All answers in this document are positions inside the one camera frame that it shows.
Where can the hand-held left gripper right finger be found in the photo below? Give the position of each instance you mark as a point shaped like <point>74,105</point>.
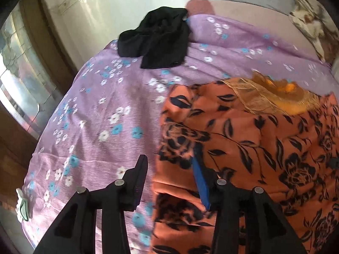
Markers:
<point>201,185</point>

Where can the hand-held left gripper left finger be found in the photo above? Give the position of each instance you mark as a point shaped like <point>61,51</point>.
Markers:
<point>140,180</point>

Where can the orange black floral cloth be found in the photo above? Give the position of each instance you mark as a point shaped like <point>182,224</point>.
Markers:
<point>251,150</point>

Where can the purple floral bedsheet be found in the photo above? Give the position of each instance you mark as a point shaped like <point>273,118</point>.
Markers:
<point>106,111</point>

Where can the orange garment with lace trim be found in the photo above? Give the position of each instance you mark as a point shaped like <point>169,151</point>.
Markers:
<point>264,98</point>

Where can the white green small object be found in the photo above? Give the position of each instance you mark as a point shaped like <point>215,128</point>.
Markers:
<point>22,206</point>

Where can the pink mattress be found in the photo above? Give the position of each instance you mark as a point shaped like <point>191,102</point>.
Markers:
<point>251,16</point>

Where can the beige patterned cloth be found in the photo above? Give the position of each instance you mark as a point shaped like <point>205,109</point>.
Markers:
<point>309,23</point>

